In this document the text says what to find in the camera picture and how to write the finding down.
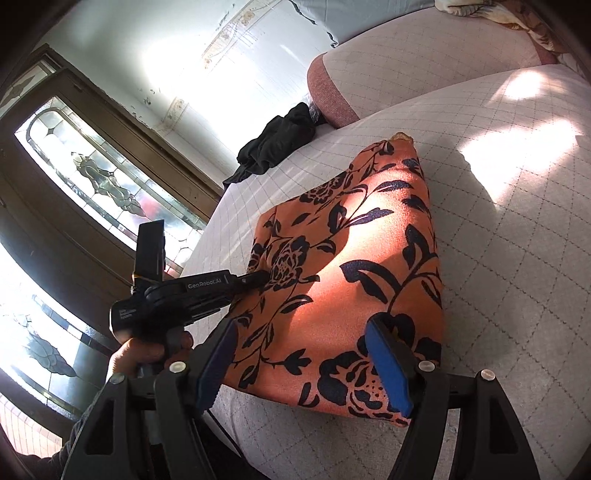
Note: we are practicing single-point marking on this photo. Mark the black garment on bed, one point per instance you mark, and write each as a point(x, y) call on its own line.
point(282, 136)

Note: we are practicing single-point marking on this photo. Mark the orange black floral garment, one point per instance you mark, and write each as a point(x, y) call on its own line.
point(361, 246)

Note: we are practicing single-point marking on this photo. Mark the stained glass wooden door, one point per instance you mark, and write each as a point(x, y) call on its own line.
point(79, 176)

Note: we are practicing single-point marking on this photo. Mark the grey pillow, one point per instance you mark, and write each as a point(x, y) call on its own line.
point(344, 19)

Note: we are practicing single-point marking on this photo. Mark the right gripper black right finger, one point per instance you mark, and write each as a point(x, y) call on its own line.
point(491, 443)

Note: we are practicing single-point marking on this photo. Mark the cream brown patterned cloth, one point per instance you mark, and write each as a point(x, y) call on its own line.
point(516, 15)

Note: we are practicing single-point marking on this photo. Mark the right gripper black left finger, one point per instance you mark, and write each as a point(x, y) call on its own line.
point(146, 427)

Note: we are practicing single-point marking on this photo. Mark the pink bolster backrest cushion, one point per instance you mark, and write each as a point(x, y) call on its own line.
point(413, 55)

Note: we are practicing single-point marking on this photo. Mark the person's left hand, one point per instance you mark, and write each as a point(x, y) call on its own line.
point(135, 352)

